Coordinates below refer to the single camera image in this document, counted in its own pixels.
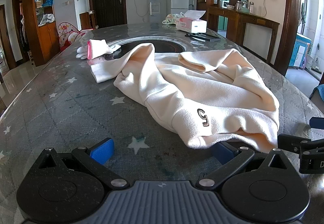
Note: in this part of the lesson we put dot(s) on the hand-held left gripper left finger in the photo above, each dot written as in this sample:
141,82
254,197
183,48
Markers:
102,151

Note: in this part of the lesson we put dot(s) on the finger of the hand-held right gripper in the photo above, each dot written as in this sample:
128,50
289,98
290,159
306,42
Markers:
291,141
317,122

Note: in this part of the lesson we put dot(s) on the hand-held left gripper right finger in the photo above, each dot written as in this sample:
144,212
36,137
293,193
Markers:
224,152

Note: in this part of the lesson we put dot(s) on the cream sweatshirt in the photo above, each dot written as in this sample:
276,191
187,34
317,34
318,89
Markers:
192,92

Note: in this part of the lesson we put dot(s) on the blue cushion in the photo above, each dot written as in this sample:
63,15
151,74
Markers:
321,92

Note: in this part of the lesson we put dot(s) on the light blue cabinet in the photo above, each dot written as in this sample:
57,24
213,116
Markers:
300,49

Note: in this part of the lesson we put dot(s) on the white glove with pink cuff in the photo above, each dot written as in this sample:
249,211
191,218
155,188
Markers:
97,49

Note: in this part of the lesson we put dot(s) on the dark wooden sideboard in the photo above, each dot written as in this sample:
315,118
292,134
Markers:
248,26

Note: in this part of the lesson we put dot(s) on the round black induction cooktop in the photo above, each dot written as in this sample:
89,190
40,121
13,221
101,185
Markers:
162,46

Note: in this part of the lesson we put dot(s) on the dotted red play tent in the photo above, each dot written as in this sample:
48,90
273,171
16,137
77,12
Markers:
69,34

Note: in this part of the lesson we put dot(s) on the low wooden shoe cabinet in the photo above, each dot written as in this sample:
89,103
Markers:
87,20

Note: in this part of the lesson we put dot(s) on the glass jar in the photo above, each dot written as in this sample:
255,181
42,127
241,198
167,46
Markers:
251,7
239,6

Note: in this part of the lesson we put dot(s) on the pink and white tissue box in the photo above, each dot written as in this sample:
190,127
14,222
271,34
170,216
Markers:
189,23

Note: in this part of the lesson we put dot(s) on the floral patterned cloth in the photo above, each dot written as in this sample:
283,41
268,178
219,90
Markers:
171,18

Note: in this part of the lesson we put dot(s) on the tall wooden shelf cabinet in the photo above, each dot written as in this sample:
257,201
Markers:
41,19

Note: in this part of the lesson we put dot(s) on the white bowl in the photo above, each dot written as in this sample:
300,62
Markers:
229,6

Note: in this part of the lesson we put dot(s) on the white water dispenser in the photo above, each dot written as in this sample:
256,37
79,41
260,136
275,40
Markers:
154,4

